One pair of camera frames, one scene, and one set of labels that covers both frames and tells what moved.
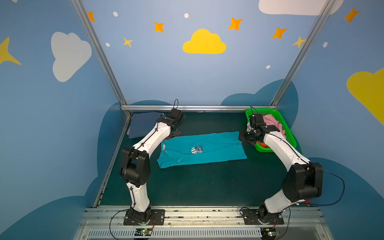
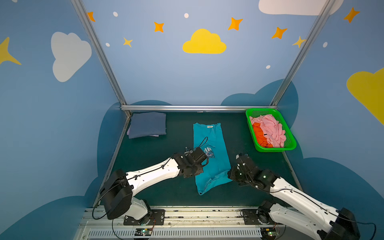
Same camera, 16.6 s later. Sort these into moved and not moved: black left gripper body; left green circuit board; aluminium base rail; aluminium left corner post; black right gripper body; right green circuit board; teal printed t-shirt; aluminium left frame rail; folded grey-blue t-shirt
Moved: black right gripper body; teal printed t-shirt; black left gripper body
Not moved: aluminium left corner post; aluminium base rail; left green circuit board; right green circuit board; aluminium left frame rail; folded grey-blue t-shirt
